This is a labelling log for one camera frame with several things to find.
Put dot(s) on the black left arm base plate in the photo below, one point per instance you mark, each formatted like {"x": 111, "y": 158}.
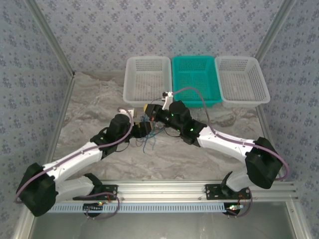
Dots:
{"x": 109, "y": 190}

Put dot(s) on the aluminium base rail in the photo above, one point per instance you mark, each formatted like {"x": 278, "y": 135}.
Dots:
{"x": 162, "y": 189}

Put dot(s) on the small black controller board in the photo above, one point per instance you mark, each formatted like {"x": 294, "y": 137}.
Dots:
{"x": 92, "y": 211}
{"x": 233, "y": 211}

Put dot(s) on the grey metal shelf plate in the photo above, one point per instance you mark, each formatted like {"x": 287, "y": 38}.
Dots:
{"x": 162, "y": 226}

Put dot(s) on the teal plastic mesh basket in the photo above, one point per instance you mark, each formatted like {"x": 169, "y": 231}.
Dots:
{"x": 194, "y": 67}

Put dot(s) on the aluminium table edge bar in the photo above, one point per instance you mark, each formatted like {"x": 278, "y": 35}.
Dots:
{"x": 62, "y": 112}
{"x": 265, "y": 124}

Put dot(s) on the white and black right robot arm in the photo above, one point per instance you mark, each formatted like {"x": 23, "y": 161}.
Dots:
{"x": 224, "y": 142}

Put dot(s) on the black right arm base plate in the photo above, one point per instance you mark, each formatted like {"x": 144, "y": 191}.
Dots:
{"x": 214, "y": 191}

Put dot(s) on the white plastic mesh basket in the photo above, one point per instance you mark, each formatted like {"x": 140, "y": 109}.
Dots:
{"x": 241, "y": 79}
{"x": 149, "y": 62}

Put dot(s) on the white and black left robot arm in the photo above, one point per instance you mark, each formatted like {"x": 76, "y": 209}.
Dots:
{"x": 74, "y": 156}

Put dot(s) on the aluminium frame post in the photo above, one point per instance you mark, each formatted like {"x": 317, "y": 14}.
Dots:
{"x": 51, "y": 37}
{"x": 274, "y": 30}

